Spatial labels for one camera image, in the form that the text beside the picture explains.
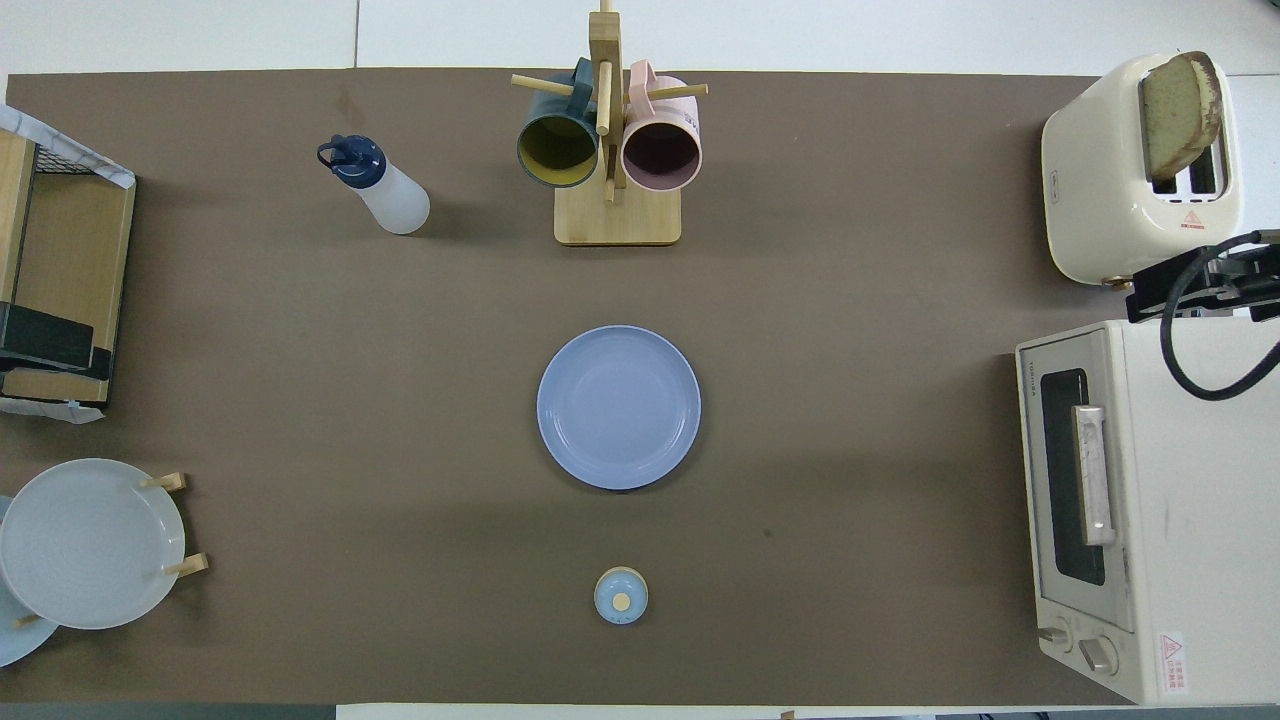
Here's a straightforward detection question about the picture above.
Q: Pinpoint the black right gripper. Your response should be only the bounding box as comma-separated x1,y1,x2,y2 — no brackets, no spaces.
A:
1127,232,1280,323

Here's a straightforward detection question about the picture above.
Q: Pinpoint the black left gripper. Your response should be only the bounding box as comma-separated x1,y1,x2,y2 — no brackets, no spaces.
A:
0,302,113,381

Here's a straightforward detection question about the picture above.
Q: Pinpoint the slice of toast bread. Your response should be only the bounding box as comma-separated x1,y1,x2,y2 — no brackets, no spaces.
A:
1140,52,1223,183

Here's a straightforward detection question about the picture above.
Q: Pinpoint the translucent squeeze bottle blue cap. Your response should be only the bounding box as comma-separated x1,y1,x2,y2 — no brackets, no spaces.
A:
317,134,432,236

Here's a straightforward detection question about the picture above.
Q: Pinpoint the wooden plate rack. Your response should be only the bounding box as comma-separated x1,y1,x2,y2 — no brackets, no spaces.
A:
12,472,210,629

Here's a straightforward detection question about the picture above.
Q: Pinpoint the pale grey plate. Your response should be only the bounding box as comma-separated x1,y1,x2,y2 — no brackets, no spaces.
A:
0,458,187,631

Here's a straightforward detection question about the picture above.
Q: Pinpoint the light blue plate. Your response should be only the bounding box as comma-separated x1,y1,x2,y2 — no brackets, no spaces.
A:
0,495,59,668

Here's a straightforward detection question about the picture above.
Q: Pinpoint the periwinkle blue plate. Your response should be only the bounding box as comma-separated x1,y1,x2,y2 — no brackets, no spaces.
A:
536,325,702,491

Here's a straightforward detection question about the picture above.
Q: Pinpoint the small blue seasoning shaker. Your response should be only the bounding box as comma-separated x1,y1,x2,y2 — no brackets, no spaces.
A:
594,566,649,626

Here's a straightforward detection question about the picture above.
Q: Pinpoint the white paper scrap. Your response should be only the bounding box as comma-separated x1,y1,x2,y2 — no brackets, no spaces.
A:
0,395,106,425

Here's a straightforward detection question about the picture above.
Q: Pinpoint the cream two-slot toaster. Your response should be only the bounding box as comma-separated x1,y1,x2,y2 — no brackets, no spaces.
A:
1041,52,1244,288

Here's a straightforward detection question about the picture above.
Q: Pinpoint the white checkered cloth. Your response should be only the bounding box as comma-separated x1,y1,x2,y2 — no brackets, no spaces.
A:
0,103,136,189

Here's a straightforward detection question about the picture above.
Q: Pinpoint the white toaster oven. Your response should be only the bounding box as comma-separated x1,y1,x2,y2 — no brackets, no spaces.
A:
1015,318,1280,705

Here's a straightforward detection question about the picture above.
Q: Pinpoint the large brown table mat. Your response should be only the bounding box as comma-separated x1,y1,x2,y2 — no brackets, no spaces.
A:
0,68,1233,706

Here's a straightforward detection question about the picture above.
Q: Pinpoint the pink ribbed mug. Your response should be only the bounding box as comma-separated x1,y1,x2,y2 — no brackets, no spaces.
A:
621,60,703,194

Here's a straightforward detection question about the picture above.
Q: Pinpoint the wooden mug tree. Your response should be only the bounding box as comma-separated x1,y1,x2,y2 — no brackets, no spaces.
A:
511,0,709,247

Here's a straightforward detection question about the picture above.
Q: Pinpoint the dark teal mug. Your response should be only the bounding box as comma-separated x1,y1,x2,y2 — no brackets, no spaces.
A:
516,57,601,189

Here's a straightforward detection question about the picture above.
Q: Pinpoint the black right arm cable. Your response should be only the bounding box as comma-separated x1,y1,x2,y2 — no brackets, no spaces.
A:
1160,232,1280,402

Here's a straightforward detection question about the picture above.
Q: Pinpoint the wooden shelf with wire basket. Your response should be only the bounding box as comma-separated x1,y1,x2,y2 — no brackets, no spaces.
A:
0,128,138,406

